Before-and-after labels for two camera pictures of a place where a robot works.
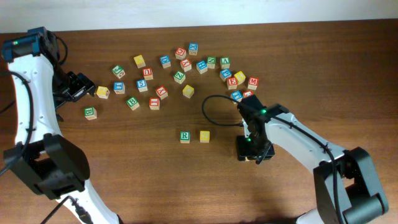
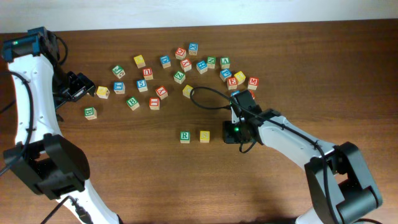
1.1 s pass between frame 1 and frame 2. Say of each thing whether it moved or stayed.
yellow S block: stayed
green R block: stayed
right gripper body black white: moved
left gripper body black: stayed
